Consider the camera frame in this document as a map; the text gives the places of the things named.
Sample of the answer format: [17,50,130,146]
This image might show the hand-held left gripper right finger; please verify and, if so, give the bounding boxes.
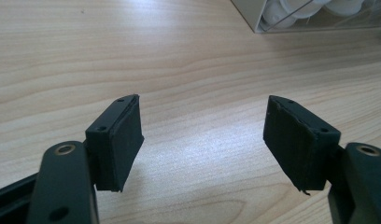
[262,94,342,197]

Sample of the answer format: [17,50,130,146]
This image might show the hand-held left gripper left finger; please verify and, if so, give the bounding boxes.
[84,93,146,193]

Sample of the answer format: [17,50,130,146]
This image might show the pile of white round lids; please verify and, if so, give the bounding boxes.
[261,0,381,31]

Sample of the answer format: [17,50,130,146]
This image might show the clear plastic box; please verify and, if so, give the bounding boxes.
[230,0,381,35]

